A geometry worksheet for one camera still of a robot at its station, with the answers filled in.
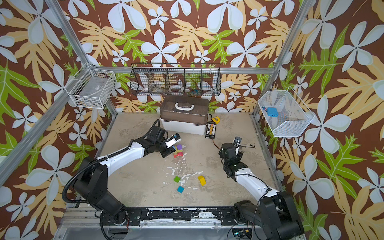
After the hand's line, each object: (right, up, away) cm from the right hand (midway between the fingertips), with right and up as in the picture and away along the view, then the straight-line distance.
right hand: (228, 147), depth 88 cm
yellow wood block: (-16, -19, -3) cm, 25 cm away
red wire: (-7, +4, +16) cm, 18 cm away
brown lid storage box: (-27, +20, +4) cm, 34 cm away
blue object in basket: (+25, +21, -2) cm, 33 cm away
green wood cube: (-31, -18, -2) cm, 36 cm away
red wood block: (-30, -5, +5) cm, 30 cm away
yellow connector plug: (-2, +18, +26) cm, 32 cm away
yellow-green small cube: (-29, -3, +3) cm, 30 cm away
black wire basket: (-33, +44, +9) cm, 56 cm away
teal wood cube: (-28, -23, -4) cm, 37 cm away
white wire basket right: (+30, +19, -5) cm, 36 cm away
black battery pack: (-8, +10, +19) cm, 23 cm away
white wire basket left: (-80, +35, -2) cm, 88 cm away
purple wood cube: (-30, 0, +2) cm, 30 cm away
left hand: (-34, +2, +1) cm, 34 cm away
